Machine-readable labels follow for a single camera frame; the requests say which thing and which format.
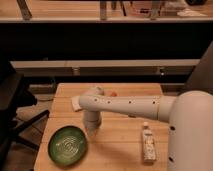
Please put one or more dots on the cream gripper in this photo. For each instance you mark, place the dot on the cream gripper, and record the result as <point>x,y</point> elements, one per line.
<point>91,130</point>

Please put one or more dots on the green ceramic bowl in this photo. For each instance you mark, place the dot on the green ceramic bowl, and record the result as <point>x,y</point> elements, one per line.
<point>67,146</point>

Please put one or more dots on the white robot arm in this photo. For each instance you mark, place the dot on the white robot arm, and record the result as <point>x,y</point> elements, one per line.
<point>190,118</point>

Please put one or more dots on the white sponge block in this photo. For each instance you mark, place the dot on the white sponge block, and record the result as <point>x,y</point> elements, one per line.
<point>75,103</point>

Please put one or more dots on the orange carrot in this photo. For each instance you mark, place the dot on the orange carrot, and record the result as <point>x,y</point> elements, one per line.
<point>113,94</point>

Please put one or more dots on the white lotion bottle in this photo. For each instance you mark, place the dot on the white lotion bottle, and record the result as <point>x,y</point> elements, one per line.
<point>149,151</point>

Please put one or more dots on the black office chair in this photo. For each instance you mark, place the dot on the black office chair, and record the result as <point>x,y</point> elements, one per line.
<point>14,94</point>

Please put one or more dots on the long wooden bench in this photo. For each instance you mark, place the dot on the long wooden bench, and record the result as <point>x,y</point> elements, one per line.
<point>106,67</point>

